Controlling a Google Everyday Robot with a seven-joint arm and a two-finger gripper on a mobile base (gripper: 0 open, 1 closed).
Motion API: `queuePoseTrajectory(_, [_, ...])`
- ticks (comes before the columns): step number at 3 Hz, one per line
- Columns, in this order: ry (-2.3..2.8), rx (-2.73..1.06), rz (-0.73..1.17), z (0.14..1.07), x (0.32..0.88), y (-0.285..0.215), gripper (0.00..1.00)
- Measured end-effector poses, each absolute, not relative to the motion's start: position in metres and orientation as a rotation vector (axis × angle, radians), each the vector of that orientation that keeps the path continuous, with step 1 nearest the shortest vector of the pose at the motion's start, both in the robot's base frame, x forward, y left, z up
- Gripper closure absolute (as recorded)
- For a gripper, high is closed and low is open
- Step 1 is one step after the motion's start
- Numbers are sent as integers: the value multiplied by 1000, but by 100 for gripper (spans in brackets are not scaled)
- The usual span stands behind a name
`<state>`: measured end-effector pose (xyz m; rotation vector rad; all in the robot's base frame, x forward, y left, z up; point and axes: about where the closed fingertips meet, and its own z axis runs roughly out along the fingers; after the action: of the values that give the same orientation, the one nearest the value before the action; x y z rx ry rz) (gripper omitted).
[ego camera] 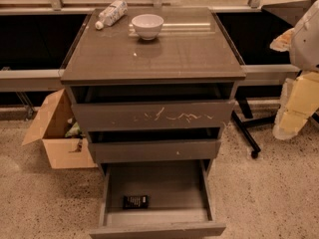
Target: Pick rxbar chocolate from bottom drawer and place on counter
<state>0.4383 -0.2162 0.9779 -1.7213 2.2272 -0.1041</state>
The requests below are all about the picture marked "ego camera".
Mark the green trash in box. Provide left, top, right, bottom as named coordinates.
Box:
left=65, top=118, right=82, bottom=138

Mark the clear plastic water bottle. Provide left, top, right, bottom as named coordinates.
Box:
left=95, top=0, right=128, bottom=30

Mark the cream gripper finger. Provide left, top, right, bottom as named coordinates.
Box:
left=270, top=28, right=294, bottom=52
left=272, top=72, right=319, bottom=140

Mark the grey middle drawer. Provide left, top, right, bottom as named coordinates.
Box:
left=89, top=139, right=221, bottom=163

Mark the grey top drawer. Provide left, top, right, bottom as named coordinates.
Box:
left=72, top=101, right=234, bottom=131

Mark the open cardboard box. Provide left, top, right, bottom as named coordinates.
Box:
left=22, top=89, right=96, bottom=169

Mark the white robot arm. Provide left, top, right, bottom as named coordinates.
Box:
left=270, top=1, right=319, bottom=140

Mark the white ceramic bowl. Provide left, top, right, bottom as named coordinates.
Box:
left=132, top=14, right=163, bottom=40

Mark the black rxbar chocolate wrapper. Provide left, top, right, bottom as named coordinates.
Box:
left=123, top=195, right=149, bottom=209

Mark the grey drawer cabinet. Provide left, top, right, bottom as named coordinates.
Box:
left=60, top=6, right=247, bottom=181

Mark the grey open bottom drawer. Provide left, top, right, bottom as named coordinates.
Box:
left=90, top=160, right=225, bottom=239

